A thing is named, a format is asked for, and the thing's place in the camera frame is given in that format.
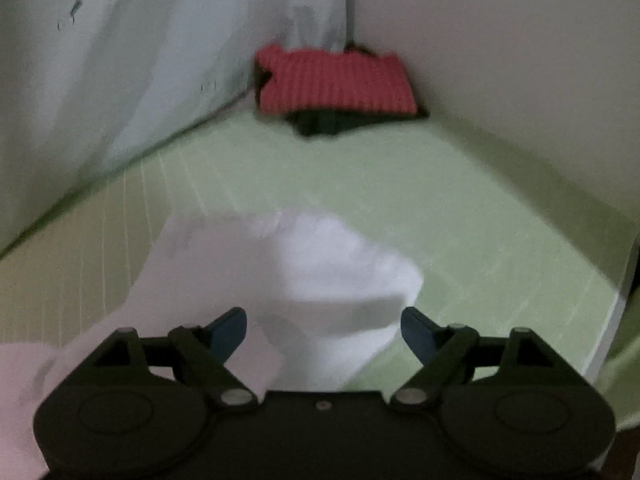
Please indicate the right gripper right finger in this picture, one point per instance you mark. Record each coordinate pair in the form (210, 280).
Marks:
(449, 356)

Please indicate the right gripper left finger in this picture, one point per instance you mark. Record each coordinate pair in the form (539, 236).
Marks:
(197, 356)

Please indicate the white garment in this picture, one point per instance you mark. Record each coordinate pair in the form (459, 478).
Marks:
(321, 300)

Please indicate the green grid cutting mat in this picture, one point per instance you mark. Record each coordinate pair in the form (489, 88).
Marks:
(500, 237)

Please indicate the black folded garment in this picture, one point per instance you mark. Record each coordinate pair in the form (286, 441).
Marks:
(310, 123)

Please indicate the red striped folded garment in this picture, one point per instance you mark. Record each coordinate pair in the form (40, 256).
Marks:
(315, 79)

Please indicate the light blue carrot-print sheet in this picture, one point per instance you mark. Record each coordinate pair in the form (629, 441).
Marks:
(86, 85)

